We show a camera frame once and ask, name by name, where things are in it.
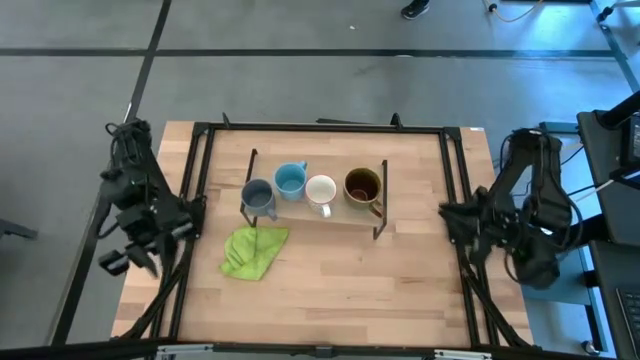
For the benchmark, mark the black camera gantry beam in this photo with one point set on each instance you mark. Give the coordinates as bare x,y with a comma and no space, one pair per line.
320,350

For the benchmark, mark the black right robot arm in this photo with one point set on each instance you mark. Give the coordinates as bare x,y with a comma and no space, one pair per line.
545,200

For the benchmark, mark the blue grey floor plate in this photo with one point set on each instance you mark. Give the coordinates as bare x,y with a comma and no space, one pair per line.
572,126

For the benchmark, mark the light blue mug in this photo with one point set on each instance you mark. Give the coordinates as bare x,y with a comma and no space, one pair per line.
291,181

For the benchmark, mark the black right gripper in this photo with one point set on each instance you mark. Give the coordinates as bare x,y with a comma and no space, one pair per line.
492,215

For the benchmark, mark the black keyboard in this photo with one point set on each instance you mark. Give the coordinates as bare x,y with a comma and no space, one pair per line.
631,320

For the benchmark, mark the green microfibre cloth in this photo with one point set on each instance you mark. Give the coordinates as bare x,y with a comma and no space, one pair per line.
252,252

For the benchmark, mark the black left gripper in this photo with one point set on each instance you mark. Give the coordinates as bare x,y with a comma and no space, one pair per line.
150,227

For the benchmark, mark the wooden shelf with black frame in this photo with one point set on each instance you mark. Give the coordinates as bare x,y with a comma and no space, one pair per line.
350,220

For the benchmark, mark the white grey patterned mug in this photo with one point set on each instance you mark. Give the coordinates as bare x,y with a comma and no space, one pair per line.
321,190

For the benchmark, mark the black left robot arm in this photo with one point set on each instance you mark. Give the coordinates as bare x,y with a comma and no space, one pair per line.
140,190

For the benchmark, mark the grey caster wheel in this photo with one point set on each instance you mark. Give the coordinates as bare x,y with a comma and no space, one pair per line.
590,347

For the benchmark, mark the person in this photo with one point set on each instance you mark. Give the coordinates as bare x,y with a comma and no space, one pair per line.
415,9

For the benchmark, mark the black table rail frame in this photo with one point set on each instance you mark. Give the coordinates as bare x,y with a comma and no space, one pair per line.
325,127

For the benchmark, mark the green brown glazed mug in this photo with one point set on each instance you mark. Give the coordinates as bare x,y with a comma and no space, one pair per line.
362,189

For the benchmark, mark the grey chair leg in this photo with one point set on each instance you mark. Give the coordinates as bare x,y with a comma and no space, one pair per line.
15,230

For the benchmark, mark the black workstation cart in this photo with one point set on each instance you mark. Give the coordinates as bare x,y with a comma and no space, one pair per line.
617,220

